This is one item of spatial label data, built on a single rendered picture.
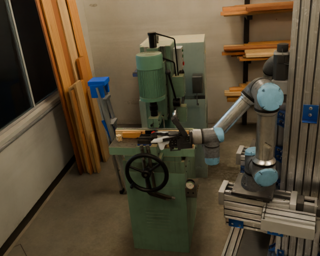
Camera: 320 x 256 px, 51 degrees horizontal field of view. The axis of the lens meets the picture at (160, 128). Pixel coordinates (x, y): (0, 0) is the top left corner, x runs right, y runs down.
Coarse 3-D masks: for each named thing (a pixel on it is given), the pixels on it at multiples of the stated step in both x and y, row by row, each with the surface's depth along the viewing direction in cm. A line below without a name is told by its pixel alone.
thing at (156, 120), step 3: (159, 114) 239; (150, 117) 235; (153, 117) 235; (156, 117) 234; (159, 117) 238; (150, 120) 234; (153, 120) 234; (156, 120) 233; (159, 120) 238; (150, 123) 235; (156, 123) 234; (159, 123) 238; (150, 126) 236; (153, 126) 235; (156, 126) 235
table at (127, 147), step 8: (112, 144) 240; (120, 144) 239; (128, 144) 238; (136, 144) 237; (112, 152) 237; (120, 152) 236; (128, 152) 235; (136, 152) 233; (160, 152) 229; (168, 152) 228; (176, 152) 227; (184, 152) 226; (192, 152) 225; (136, 160) 225; (152, 160) 222
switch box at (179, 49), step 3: (174, 48) 243; (177, 48) 243; (180, 48) 242; (174, 51) 244; (177, 51) 243; (180, 51) 243; (174, 54) 244; (177, 54) 244; (180, 54) 244; (174, 57) 245; (177, 57) 245; (180, 57) 244; (174, 60) 246; (177, 60) 246; (180, 60) 245; (180, 63) 246; (180, 66) 247; (183, 66) 255; (180, 69) 248
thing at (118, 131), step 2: (116, 130) 250; (118, 130) 249; (120, 130) 249; (122, 130) 249; (124, 130) 249; (126, 130) 248; (128, 130) 248; (130, 130) 248; (132, 130) 248; (134, 130) 247; (136, 130) 247; (138, 130) 247; (140, 130) 246; (142, 130) 246; (144, 130) 246; (152, 130) 245; (156, 130) 244; (158, 130) 244; (160, 130) 244; (162, 130) 243; (164, 130) 243; (166, 130) 243; (168, 130) 242; (170, 130) 242; (172, 130) 242; (174, 130) 242; (176, 130) 241; (178, 130) 241; (186, 130) 240; (188, 130) 240; (116, 132) 250; (118, 132) 250; (120, 132) 249; (122, 132) 249; (116, 134) 251; (120, 134) 250; (122, 136) 251
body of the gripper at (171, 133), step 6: (174, 132) 167; (174, 138) 163; (180, 138) 165; (186, 138) 165; (192, 138) 163; (174, 144) 165; (180, 144) 166; (186, 144) 166; (192, 144) 166; (174, 150) 165
